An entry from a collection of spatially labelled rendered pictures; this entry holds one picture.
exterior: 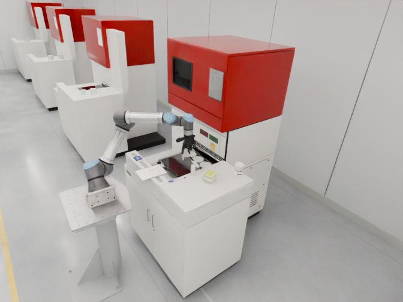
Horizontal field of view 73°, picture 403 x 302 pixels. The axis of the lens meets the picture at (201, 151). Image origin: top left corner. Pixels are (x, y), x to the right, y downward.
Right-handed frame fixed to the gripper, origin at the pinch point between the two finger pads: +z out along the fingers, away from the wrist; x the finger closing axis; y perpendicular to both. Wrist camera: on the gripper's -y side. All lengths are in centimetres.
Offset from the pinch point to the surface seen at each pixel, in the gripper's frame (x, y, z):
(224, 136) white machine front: 22.8, 22.3, -13.9
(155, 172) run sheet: -23.2, -13.4, 6.5
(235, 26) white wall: 220, -55, -82
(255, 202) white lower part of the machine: 74, 43, 80
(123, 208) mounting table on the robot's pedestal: -54, -18, 22
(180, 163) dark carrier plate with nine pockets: 7.5, -9.8, 13.1
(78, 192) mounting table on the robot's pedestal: -57, -60, 20
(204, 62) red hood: 28, -1, -68
